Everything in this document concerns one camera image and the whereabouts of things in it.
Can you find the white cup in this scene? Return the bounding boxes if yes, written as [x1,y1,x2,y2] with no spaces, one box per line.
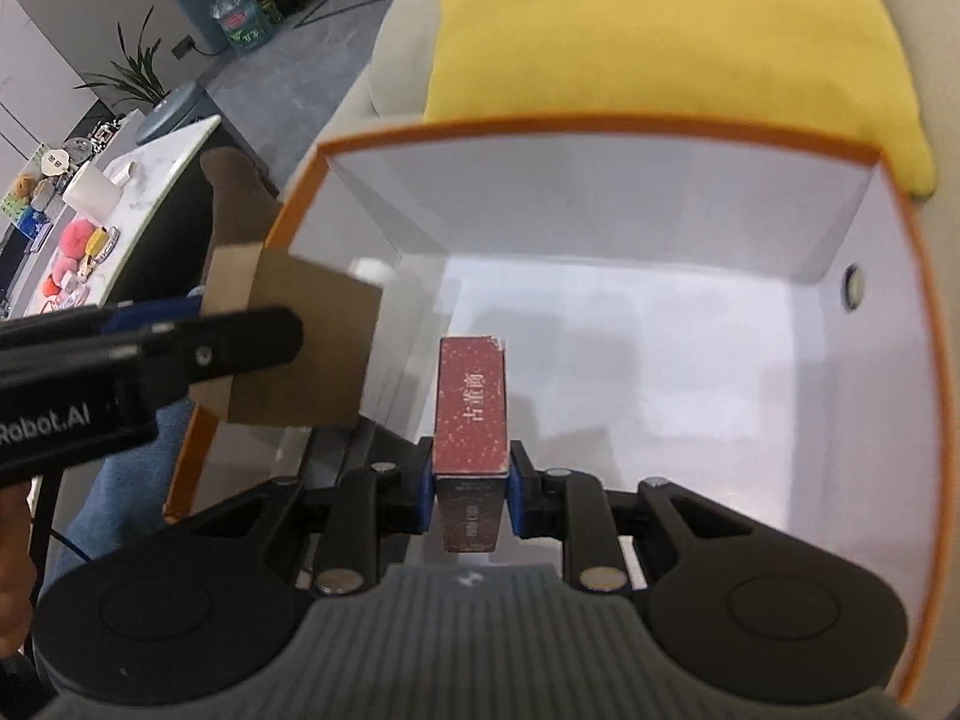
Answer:
[62,161,122,219]

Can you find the black cable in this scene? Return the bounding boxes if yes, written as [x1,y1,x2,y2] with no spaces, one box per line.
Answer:
[31,457,95,563]

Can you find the pink fluffy ball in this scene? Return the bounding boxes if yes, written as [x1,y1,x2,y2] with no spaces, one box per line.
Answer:
[58,219,95,257]

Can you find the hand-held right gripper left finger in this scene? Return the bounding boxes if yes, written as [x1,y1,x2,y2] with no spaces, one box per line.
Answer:
[169,439,437,595]

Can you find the brown cardboard box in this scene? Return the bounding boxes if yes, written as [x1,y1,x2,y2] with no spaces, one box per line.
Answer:
[201,244,385,428]

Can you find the white marble desktop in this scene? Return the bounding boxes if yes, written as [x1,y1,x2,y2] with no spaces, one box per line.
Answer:
[11,114,223,320]

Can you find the orange storage box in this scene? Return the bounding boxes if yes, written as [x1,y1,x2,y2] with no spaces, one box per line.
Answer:
[161,112,947,710]

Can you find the yellow pillow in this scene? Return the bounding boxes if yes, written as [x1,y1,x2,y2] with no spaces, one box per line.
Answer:
[424,0,938,200]

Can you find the red speckled box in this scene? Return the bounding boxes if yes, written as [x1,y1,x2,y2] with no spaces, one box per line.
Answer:
[433,335,515,554]

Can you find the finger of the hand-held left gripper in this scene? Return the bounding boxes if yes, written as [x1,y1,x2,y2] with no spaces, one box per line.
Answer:
[0,306,305,422]
[0,295,205,353]

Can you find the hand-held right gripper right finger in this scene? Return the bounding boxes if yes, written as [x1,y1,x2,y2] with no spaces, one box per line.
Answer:
[506,441,781,595]

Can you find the person's left forearm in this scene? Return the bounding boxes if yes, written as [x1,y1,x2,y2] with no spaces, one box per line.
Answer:
[0,485,35,657]

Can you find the large water bottle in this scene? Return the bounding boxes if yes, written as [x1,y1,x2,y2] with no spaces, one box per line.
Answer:
[209,0,272,55]

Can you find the beige sofa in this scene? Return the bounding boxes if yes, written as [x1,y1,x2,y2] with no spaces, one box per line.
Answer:
[367,0,960,241]

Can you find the potted green plant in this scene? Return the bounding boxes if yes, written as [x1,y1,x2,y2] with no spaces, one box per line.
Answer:
[75,6,179,115]

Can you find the person's left leg in jeans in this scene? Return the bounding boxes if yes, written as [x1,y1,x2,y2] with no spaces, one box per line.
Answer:
[56,396,218,563]

